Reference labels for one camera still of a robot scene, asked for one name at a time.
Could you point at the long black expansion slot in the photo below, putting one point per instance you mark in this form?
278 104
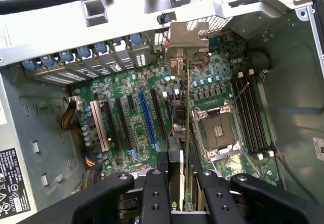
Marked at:
112 125
158 113
124 122

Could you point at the small black case latch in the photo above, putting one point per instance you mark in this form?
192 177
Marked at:
165 17

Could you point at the open metal socket cover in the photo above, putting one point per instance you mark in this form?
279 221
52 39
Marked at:
235 164

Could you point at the white warning sticker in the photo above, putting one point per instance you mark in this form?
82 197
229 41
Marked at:
319 149

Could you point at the blue expansion slot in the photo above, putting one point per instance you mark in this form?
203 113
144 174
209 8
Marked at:
148 118

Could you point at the black RAM slot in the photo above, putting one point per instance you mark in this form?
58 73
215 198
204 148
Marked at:
249 112
262 111
255 111
243 112

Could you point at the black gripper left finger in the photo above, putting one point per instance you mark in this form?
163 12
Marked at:
154 198

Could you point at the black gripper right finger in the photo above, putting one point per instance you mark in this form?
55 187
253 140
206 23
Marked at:
222 203

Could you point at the white power supply label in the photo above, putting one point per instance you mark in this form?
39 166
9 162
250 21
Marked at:
14 181

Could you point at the grey open PC case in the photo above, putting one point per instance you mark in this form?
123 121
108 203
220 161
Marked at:
291 94

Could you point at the green motherboard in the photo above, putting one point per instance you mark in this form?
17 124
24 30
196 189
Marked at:
136 122

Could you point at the metal slot cover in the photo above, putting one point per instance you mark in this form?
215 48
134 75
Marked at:
115 63
51 77
126 59
140 56
78 72
97 67

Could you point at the black round speaker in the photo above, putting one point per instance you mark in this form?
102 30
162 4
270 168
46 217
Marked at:
260 60

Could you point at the metal CPU socket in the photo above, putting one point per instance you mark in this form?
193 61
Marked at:
219 130

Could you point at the short black expansion slot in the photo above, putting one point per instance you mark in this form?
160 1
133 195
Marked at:
131 102

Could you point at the white expansion slot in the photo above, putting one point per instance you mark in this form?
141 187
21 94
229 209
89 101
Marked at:
100 126

